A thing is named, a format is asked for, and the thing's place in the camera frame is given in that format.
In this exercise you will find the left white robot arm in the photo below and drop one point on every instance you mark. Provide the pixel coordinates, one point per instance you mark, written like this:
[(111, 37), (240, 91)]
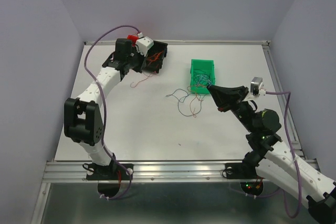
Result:
[(85, 116)]

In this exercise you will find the black plastic bin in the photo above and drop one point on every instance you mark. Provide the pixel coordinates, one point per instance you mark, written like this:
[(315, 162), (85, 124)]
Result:
[(155, 57)]

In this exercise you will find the green plastic bin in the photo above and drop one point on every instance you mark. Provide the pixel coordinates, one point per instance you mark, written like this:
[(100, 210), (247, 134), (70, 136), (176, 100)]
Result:
[(202, 74)]

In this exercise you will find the red plastic bin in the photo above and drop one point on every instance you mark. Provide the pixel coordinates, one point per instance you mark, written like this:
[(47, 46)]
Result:
[(133, 38)]

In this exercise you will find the aluminium front rail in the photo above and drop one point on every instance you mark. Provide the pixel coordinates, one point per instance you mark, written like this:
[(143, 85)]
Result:
[(145, 172)]

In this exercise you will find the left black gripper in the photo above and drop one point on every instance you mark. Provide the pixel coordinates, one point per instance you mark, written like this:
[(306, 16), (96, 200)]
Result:
[(139, 68)]

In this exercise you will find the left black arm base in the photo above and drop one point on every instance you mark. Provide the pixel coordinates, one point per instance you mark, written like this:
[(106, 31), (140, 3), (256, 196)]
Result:
[(111, 172)]

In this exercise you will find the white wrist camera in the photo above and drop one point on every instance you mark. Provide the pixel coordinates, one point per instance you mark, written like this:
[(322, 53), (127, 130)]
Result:
[(143, 45), (257, 87)]

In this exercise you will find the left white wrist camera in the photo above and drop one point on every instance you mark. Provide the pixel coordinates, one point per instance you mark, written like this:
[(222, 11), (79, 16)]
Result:
[(143, 45)]

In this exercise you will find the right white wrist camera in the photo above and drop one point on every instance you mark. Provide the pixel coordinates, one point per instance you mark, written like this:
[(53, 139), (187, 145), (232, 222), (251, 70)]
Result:
[(257, 87)]

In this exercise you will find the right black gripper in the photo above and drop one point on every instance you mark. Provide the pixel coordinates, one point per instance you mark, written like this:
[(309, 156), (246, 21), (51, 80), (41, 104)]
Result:
[(224, 96)]

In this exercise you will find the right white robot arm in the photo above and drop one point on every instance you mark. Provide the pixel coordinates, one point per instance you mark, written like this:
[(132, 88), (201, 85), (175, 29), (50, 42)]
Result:
[(272, 158)]

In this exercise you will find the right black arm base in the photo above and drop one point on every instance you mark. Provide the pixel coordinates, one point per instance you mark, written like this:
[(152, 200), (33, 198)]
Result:
[(239, 171)]

